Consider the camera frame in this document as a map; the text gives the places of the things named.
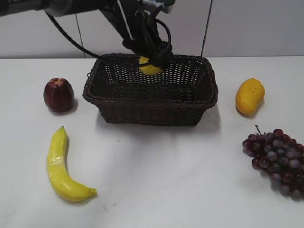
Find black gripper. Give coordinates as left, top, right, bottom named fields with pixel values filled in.
left=123, top=9, right=172, bottom=69

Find yellow lemon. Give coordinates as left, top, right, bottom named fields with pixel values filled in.
left=139, top=56, right=164, bottom=76

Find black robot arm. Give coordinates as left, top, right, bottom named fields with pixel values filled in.
left=0, top=0, right=175, bottom=70

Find dark brown wicker basket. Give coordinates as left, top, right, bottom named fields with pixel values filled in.
left=83, top=53, right=219, bottom=126

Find orange yellow mango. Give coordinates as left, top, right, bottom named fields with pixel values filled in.
left=235, top=78, right=265, bottom=115

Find dark red apple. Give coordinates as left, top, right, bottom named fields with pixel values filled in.
left=43, top=78, right=74, bottom=113

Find purple grape bunch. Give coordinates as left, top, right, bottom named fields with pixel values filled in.
left=242, top=124, right=304, bottom=201

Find yellow banana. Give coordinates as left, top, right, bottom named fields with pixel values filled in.
left=47, top=126, right=97, bottom=202

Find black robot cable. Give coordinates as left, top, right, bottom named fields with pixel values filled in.
left=44, top=10, right=100, bottom=59

